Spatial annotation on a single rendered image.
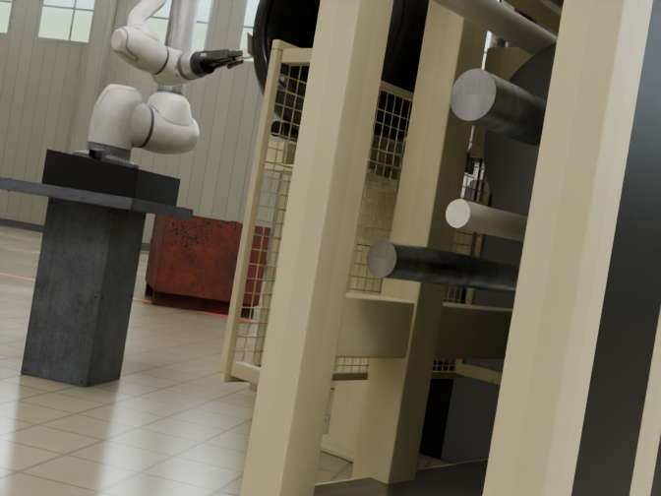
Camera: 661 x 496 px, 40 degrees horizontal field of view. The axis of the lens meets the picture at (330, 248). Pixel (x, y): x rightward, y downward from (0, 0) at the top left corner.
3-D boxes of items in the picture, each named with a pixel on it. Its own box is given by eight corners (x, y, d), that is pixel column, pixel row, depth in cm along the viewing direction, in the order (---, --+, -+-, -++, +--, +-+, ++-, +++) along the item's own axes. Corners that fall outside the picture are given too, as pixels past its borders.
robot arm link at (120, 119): (78, 139, 318) (91, 78, 317) (125, 151, 330) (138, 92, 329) (97, 143, 305) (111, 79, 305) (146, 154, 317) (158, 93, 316)
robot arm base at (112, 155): (65, 153, 305) (69, 137, 305) (91, 159, 327) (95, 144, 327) (116, 163, 303) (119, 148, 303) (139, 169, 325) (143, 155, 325)
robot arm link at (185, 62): (200, 56, 295) (211, 53, 291) (198, 83, 294) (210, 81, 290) (178, 48, 288) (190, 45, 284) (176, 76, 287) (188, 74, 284)
